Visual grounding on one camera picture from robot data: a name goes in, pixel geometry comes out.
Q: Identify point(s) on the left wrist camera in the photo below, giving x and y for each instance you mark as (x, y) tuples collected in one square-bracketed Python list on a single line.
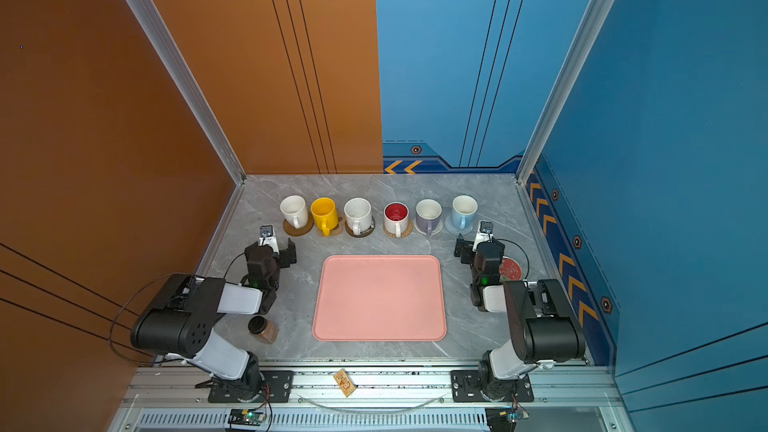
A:
[(267, 235)]

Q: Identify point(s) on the light blue mug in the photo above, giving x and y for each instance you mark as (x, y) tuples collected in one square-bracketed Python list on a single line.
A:
[(464, 205)]

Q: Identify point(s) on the green controller board left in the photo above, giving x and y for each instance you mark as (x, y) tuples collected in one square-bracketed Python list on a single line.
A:
[(248, 419)]

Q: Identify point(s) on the cream white mug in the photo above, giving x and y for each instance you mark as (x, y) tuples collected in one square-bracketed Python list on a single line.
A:
[(295, 211)]

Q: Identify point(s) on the purple mug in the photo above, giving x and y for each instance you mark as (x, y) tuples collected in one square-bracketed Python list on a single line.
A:
[(428, 212)]

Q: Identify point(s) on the light round wooden coaster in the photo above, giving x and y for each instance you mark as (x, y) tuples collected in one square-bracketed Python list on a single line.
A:
[(297, 232)]

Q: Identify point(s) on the aluminium corner post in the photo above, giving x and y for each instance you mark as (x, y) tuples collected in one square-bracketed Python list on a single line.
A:
[(586, 34), (160, 37)]

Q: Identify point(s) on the white mug red inside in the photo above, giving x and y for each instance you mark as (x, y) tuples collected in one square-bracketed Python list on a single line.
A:
[(396, 216)]

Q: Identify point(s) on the yellow mug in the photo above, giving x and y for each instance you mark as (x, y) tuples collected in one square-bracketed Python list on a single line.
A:
[(325, 215)]

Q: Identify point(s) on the dark brown round coaster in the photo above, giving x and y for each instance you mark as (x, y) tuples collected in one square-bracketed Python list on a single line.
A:
[(359, 233)]

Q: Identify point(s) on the white speckled mug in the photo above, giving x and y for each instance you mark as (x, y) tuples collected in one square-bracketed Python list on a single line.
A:
[(358, 212)]

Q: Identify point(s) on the woven rattan round coaster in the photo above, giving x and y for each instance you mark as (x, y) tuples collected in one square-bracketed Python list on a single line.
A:
[(399, 233)]

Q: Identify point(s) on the light blue woven coaster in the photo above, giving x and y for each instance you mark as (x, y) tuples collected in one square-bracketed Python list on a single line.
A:
[(458, 225)]

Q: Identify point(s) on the aluminium corner post right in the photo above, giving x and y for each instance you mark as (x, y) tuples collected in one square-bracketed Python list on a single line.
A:
[(586, 34)]

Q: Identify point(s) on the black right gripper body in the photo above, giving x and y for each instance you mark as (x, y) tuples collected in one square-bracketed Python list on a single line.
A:
[(469, 257)]

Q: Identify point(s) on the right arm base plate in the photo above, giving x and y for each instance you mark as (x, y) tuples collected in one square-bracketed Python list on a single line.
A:
[(471, 386)]

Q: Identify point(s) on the pink rectangular tray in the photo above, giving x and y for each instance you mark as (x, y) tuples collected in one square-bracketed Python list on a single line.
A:
[(380, 298)]

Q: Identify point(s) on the small brown circuit board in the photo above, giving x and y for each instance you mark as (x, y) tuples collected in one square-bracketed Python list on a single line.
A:
[(344, 382)]

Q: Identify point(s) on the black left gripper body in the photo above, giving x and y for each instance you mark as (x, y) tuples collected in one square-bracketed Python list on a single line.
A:
[(283, 261)]

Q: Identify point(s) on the cork paw print coaster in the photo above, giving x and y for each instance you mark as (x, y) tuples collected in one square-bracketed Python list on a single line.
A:
[(333, 232)]

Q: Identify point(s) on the aluminium corner post left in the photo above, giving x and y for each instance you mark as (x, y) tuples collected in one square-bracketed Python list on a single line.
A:
[(160, 37)]

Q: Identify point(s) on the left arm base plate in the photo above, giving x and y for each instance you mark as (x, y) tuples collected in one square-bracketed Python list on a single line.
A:
[(272, 385)]

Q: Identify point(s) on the brown lidded small jar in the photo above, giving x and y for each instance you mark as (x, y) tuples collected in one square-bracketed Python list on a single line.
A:
[(263, 329)]

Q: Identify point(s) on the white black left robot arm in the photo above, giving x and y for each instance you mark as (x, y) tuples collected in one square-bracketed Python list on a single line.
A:
[(180, 321)]

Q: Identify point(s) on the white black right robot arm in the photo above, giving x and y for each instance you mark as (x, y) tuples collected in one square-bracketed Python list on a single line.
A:
[(543, 328)]

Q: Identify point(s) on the multicolour woven round coaster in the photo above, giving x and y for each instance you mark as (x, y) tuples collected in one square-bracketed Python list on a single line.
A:
[(438, 227)]

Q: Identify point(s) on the black controller board right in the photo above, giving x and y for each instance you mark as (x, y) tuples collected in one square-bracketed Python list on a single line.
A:
[(502, 419)]

